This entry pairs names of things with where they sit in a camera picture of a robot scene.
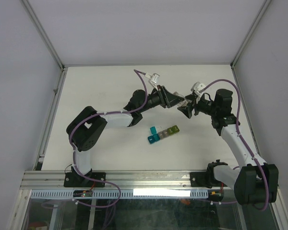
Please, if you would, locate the multicolour weekly pill organizer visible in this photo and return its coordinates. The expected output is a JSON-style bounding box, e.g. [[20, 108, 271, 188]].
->
[[147, 125, 180, 144]]

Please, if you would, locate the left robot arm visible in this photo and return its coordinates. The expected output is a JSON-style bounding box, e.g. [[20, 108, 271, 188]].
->
[[66, 85, 185, 186]]

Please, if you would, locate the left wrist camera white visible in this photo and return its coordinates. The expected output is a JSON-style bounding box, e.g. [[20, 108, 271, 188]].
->
[[145, 73, 160, 90]]

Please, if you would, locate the clear pill bottle with capsules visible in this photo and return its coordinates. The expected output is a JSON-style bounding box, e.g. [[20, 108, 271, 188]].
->
[[172, 92, 190, 107]]

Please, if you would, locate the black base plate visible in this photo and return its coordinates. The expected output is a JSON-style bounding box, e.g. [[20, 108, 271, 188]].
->
[[63, 167, 106, 188], [190, 171, 221, 188]]

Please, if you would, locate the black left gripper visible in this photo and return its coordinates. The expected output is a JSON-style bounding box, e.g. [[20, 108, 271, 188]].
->
[[139, 85, 184, 114]]

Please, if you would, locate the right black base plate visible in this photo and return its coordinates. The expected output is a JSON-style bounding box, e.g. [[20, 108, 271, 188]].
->
[[190, 171, 221, 188]]

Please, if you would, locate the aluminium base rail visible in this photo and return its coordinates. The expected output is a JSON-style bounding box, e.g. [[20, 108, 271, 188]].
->
[[20, 170, 205, 190]]

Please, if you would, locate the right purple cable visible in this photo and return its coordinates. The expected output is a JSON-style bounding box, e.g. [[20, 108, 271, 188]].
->
[[201, 79, 269, 211]]

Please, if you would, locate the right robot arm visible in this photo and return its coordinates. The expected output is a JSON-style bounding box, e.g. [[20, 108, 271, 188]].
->
[[178, 89, 279, 206]]

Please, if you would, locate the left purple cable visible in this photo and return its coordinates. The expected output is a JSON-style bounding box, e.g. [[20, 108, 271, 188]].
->
[[69, 69, 154, 207]]

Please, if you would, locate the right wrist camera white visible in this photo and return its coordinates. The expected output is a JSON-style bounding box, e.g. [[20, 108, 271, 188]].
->
[[191, 82, 206, 96]]

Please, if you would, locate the aluminium frame post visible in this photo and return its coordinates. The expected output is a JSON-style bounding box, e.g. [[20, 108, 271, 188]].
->
[[20, 0, 65, 70], [230, 0, 273, 70]]

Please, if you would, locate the right aluminium frame post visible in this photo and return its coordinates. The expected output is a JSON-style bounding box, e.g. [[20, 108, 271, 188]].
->
[[230, 0, 273, 70]]

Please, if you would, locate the grey slotted cable duct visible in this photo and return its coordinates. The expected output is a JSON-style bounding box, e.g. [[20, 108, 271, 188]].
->
[[30, 188, 208, 200]]

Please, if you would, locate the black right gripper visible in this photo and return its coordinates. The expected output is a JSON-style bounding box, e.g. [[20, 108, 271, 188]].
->
[[177, 92, 218, 118]]

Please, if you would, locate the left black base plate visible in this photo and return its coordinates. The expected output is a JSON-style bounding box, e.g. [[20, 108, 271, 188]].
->
[[63, 167, 106, 188]]

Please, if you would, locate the purple cable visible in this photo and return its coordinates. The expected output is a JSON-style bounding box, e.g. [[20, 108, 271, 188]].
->
[[201, 79, 269, 211], [69, 69, 154, 207]]

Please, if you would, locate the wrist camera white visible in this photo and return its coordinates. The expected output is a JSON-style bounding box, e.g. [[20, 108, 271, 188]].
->
[[145, 73, 160, 90], [191, 82, 206, 96]]

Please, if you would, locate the left aluminium frame post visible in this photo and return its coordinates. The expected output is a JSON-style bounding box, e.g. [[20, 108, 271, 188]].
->
[[20, 0, 65, 70]]

